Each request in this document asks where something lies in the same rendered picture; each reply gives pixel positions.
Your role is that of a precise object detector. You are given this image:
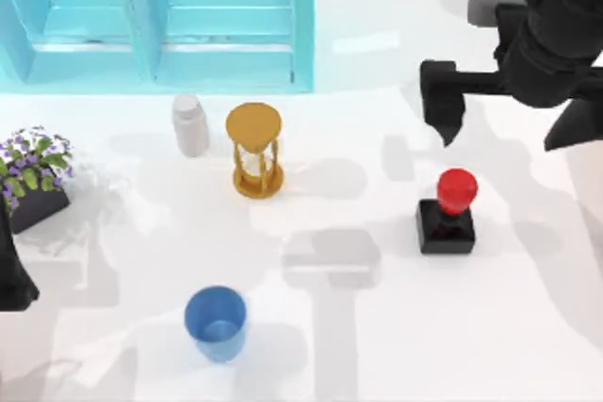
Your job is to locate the grey rounded box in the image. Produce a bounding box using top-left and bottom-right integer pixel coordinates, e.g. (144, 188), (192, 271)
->
(467, 0), (524, 27)

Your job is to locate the wooden hourglass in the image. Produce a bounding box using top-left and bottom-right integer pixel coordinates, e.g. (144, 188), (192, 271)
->
(224, 101), (286, 200)

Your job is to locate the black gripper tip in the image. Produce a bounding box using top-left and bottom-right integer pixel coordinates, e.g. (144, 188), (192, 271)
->
(0, 198), (41, 313)

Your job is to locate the red and black stamp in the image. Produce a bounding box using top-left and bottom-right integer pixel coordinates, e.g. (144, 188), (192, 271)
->
(415, 167), (478, 256)

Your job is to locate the light blue rack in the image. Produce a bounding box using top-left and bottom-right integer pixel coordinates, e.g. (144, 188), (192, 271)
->
(0, 0), (316, 95)

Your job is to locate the blue cup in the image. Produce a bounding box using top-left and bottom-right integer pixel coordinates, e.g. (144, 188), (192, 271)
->
(183, 284), (248, 365)

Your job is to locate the white bottle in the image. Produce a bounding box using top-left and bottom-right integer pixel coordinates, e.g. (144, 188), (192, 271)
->
(171, 93), (211, 159)

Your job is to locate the black pot with purple flowers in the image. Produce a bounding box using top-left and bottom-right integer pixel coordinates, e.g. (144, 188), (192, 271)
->
(0, 125), (75, 235)

